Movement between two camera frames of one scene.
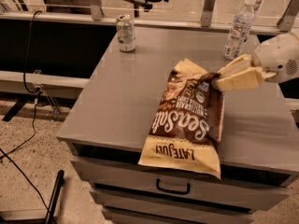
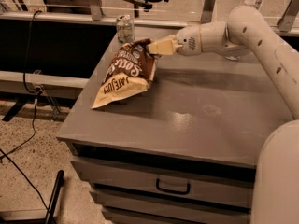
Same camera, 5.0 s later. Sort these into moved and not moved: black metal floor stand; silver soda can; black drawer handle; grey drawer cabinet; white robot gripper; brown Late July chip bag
Moved: white robot gripper; brown Late July chip bag
Not moved: black metal floor stand; black drawer handle; grey drawer cabinet; silver soda can
